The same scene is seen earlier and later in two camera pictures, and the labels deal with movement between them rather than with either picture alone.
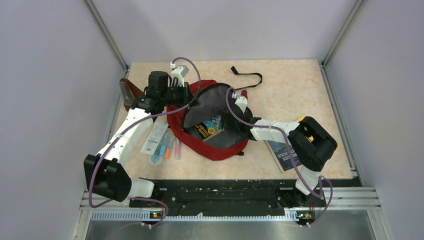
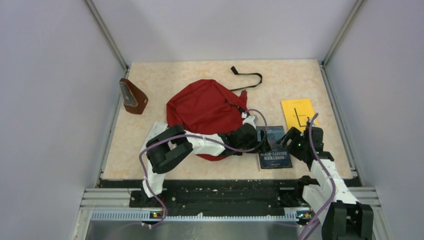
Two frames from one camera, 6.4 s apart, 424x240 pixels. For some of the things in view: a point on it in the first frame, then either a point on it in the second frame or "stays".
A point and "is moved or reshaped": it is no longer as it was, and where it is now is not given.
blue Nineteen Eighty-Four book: x=281 y=153 is moved or reshaped
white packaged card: x=154 y=138 stays
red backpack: x=211 y=101 is moved or reshaped
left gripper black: x=188 y=99 -> x=264 y=148
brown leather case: x=130 y=93 stays
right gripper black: x=227 y=126 -> x=293 y=134
